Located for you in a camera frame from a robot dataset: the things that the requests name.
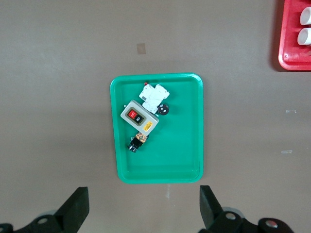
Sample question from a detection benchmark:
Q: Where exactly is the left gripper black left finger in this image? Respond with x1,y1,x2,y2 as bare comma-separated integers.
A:
23,186,90,233

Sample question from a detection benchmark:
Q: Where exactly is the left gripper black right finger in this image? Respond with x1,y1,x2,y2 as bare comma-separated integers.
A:
199,185,259,233

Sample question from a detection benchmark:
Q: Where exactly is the green plastic tray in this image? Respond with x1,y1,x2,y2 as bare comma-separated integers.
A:
109,72,204,184

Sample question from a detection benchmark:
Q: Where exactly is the red plastic tray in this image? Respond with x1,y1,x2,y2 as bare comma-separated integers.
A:
278,0,311,71

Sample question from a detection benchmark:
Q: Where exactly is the small black brass potentiometer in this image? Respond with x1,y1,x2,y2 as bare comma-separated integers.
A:
127,132,149,153

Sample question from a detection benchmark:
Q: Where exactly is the white circuit breaker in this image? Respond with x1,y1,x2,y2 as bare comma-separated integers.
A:
138,82,171,114

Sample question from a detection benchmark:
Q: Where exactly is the white capped metal pipe fitting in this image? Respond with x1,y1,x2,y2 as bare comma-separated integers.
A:
299,6,311,26
297,28,311,46

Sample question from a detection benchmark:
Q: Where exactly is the grey switch box red button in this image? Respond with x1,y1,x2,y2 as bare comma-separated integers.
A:
120,100,160,136

